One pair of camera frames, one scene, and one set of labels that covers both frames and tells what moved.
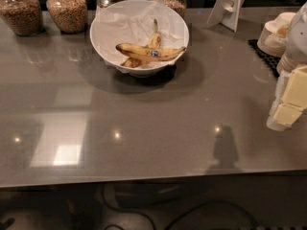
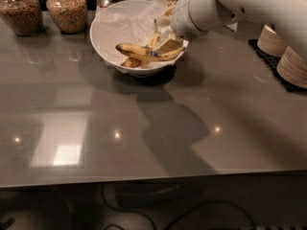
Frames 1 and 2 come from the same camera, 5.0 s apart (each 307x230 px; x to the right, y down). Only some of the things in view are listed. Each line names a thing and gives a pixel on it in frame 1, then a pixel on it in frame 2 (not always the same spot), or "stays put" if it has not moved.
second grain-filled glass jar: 68,9 stays put
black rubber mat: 269,60 stays put
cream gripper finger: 295,89 -> 171,44
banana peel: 149,53 stays put
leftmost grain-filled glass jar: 20,11 stays put
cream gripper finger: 287,114 -> 165,19
